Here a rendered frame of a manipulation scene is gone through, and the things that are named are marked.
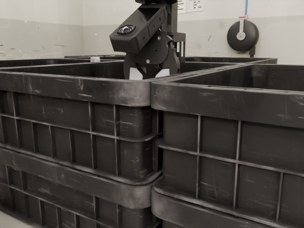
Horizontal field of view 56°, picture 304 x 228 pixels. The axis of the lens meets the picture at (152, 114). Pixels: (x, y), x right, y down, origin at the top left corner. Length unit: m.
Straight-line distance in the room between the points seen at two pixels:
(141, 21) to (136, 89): 0.19
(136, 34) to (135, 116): 0.15
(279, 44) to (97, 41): 2.73
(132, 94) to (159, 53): 0.21
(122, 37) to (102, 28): 4.44
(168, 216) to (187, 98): 0.12
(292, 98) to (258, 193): 0.09
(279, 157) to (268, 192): 0.03
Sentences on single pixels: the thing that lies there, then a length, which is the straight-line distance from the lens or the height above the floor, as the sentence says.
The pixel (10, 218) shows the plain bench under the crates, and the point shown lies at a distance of 0.53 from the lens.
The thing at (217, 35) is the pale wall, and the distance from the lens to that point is 3.93.
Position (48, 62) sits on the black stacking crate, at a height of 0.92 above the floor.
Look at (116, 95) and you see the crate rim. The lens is 0.29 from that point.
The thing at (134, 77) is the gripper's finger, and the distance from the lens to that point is 0.50.
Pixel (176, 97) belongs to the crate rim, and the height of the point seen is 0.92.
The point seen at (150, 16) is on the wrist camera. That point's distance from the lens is 0.45.
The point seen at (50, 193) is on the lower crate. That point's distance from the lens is 0.43.
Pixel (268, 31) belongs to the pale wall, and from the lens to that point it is 3.80.
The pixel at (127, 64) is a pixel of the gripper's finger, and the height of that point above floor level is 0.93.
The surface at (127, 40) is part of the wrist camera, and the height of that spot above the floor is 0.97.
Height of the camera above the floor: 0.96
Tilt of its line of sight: 13 degrees down
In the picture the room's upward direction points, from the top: straight up
